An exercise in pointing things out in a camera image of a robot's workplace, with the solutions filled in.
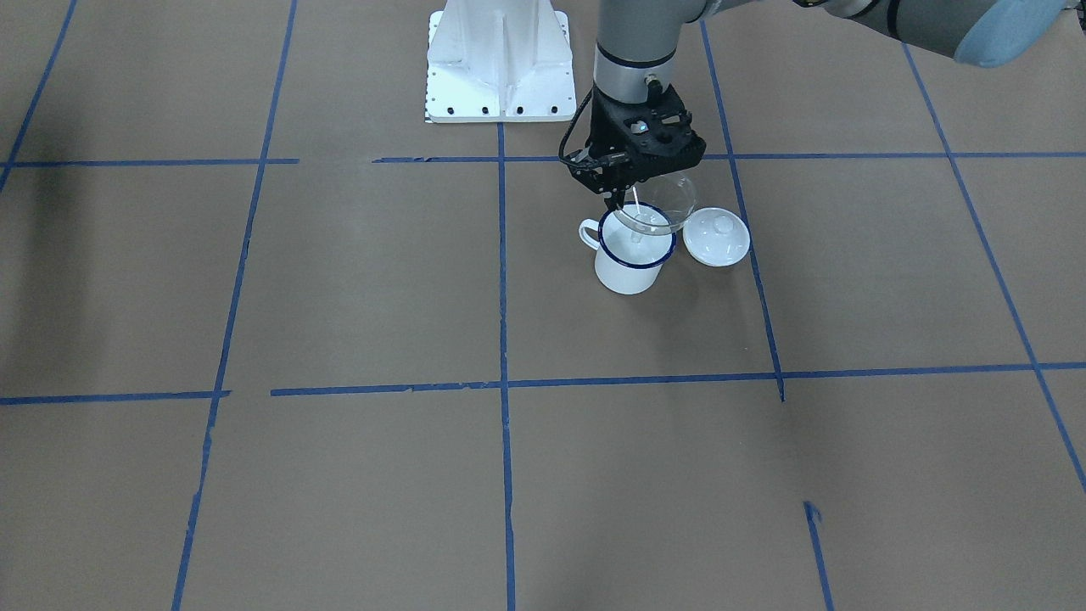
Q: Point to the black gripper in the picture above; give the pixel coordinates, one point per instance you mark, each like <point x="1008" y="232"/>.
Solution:
<point x="605" y="121"/>

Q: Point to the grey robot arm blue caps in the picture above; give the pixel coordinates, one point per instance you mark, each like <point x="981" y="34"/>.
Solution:
<point x="636" y="40"/>

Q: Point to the white enamel mug blue rim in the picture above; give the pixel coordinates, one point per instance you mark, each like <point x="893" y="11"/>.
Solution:
<point x="626" y="261"/>

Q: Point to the white ceramic lid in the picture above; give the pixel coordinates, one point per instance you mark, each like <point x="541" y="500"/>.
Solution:
<point x="716" y="237"/>

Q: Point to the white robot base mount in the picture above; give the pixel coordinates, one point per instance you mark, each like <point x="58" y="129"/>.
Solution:
<point x="499" y="61"/>

